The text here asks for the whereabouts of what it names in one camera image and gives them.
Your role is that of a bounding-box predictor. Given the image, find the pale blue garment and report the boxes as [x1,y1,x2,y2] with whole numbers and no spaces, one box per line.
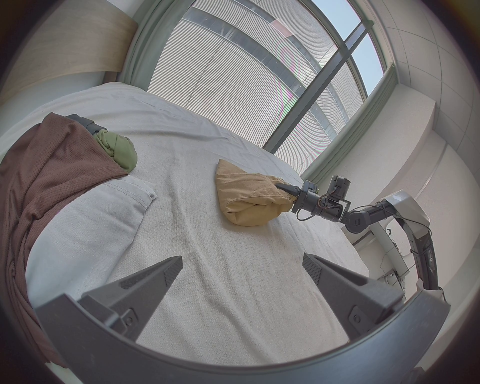
[24,176,158,312]

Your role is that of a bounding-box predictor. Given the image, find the bed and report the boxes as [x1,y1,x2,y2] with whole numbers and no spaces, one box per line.
[0,0,372,370]

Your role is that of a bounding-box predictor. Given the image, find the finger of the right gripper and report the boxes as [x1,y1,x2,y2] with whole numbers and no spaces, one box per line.
[274,182,303,198]

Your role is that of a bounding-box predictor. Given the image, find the green garment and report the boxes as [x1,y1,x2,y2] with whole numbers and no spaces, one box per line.
[92,130,139,174]

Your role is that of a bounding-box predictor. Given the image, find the window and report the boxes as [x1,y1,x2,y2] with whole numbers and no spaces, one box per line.
[145,0,387,167]

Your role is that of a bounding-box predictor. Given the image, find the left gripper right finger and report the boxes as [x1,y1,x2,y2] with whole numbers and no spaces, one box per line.
[302,253,406,341]

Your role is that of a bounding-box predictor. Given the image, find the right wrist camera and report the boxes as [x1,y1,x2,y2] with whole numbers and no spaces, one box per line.
[325,175,353,206]

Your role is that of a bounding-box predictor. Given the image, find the black garment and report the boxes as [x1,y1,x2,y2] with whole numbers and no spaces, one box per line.
[65,114,109,136]

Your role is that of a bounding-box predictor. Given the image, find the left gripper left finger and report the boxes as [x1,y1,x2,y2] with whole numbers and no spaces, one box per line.
[79,256,184,341]

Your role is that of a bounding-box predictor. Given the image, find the dark brown garment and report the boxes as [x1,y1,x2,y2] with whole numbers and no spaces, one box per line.
[0,112,129,370]

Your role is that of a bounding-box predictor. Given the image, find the tan shorts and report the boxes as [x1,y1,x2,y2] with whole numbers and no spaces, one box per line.
[214,158,301,228]

